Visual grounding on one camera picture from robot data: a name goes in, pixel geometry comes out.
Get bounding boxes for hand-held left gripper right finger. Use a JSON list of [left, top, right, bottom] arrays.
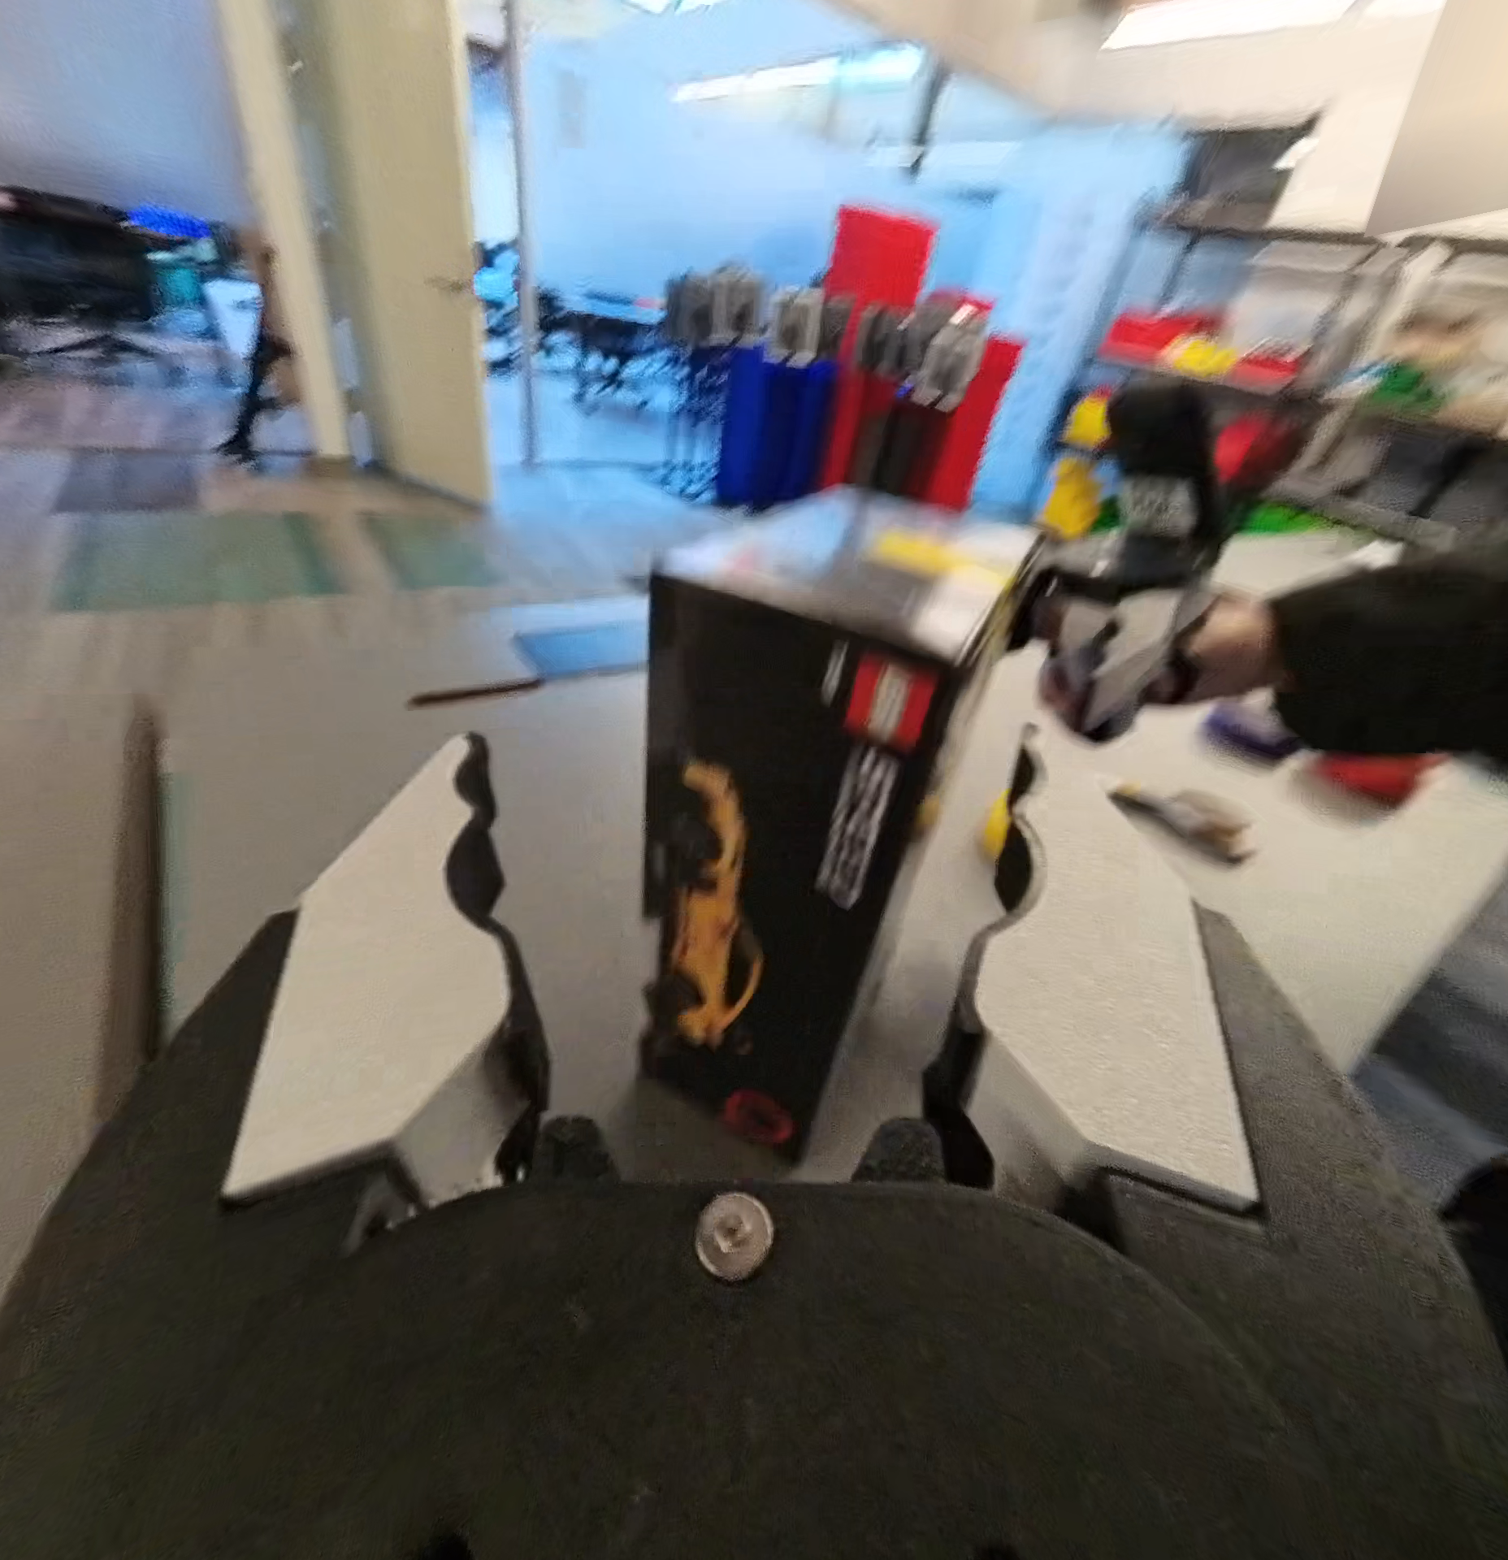
[[924, 725, 1265, 1214]]

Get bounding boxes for green and yellow bins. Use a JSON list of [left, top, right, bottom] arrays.
[[1044, 302, 1508, 546]]

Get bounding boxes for purple tape roll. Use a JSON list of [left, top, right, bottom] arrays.
[[1195, 698, 1299, 765]]

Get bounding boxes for person's right forearm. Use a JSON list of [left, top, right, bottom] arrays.
[[1263, 541, 1508, 777]]

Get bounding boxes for black office chair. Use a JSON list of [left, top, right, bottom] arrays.
[[1439, 1144, 1508, 1381]]

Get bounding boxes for row of black sign stands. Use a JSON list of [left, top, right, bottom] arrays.
[[658, 259, 989, 505]]

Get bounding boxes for stack of red bins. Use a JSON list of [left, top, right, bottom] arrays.
[[818, 205, 1026, 515]]

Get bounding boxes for stack of blue bins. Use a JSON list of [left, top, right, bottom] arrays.
[[712, 345, 843, 515]]

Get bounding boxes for orange tape roll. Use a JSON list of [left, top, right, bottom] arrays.
[[1305, 747, 1452, 808]]

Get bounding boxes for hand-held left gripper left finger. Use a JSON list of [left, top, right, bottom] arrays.
[[220, 731, 551, 1208]]

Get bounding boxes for black flat device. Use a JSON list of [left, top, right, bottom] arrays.
[[513, 619, 651, 681]]

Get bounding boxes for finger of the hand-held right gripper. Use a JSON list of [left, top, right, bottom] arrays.
[[1041, 594, 1177, 742]]

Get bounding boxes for yellow tape strip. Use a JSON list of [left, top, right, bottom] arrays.
[[867, 528, 1014, 589]]

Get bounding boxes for orange sports car lego box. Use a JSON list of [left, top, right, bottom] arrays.
[[637, 485, 1050, 1162]]

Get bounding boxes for person's right hand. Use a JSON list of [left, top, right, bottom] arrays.
[[1172, 594, 1279, 709]]

